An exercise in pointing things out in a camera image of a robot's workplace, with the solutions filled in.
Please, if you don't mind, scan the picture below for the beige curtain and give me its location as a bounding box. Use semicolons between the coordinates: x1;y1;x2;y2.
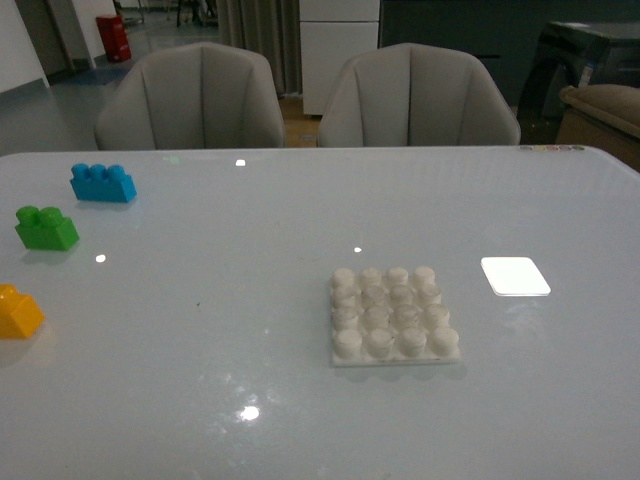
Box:
216;0;303;96

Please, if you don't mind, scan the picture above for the colored sticker strip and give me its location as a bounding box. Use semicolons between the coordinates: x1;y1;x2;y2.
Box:
519;144;585;152

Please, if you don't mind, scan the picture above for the green toy block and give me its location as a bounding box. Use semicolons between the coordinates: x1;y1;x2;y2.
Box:
15;206;79;251

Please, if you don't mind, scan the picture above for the white studded base plate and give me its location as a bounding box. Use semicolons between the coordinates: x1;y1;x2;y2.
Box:
330;266;461;367

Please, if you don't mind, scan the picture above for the left grey armchair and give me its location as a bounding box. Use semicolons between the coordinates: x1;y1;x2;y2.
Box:
94;42;286;151

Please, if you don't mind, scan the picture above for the grey armchair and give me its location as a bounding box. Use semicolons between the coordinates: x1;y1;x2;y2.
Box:
318;43;521;148
94;42;286;151

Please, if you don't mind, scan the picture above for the red box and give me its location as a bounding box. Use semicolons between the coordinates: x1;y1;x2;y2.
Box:
96;15;131;62

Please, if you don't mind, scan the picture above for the dark appliance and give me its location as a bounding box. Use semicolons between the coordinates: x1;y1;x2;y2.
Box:
517;21;639;144

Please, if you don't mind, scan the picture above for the white cabinet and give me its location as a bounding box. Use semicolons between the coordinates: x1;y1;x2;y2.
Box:
299;0;380;116

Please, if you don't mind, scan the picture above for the brown cushioned seat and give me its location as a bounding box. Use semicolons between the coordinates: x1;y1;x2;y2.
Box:
556;84;639;171

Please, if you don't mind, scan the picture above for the blue toy block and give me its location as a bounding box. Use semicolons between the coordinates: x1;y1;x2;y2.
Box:
70;163;137;203

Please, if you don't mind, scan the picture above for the right grey armchair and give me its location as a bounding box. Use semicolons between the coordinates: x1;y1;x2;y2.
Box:
318;43;521;148

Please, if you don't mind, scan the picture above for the yellow toy block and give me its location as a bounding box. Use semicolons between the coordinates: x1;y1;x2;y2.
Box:
0;284;45;339

